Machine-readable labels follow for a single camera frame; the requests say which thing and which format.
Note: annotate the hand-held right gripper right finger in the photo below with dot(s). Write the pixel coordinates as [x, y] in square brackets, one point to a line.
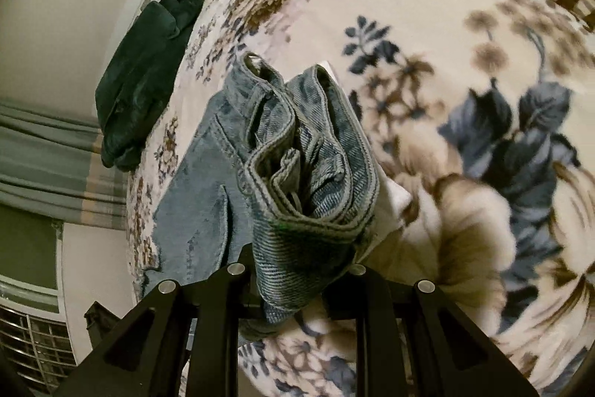
[372, 290]

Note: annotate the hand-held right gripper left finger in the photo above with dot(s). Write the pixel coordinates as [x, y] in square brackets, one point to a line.
[232, 285]

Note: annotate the light blue denim pants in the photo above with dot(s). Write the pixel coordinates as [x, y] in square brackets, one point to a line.
[283, 178]

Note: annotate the floral printed blanket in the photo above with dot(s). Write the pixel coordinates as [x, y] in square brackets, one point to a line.
[418, 99]

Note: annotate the white air cooler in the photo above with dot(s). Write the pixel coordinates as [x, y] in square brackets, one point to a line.
[32, 332]

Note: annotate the grey striped curtain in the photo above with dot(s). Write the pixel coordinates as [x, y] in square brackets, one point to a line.
[51, 164]

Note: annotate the dark green cloth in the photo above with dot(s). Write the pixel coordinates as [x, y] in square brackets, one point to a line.
[144, 76]

